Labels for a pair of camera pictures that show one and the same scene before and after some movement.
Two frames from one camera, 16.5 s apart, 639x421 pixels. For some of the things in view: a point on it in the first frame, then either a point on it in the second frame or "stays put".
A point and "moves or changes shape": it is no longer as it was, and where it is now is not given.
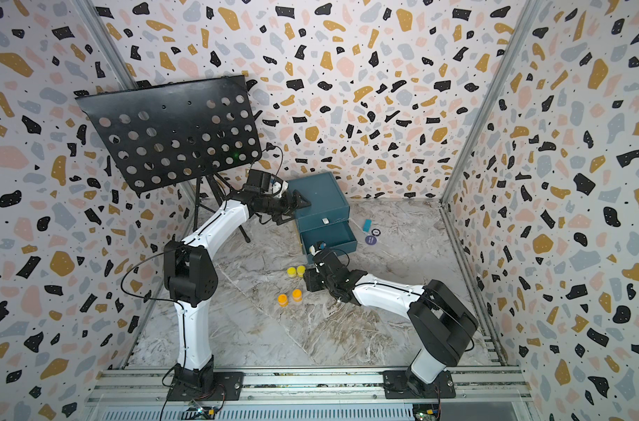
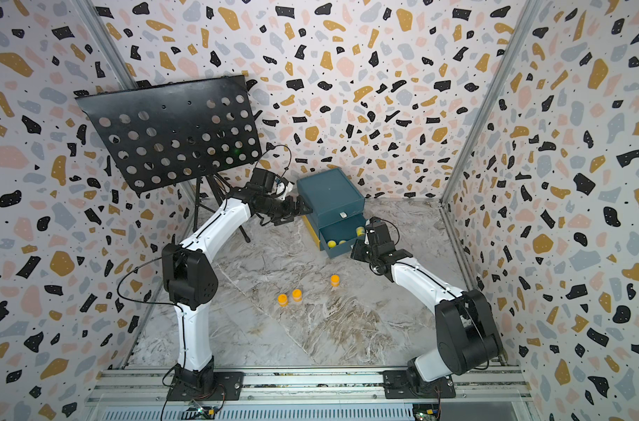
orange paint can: [297, 295] stays put
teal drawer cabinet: [326, 220] moves or changes shape
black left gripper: [290, 208] stays put
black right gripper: [309, 277] -> [357, 247]
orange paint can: [283, 300] stays put
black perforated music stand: [177, 133] stays put
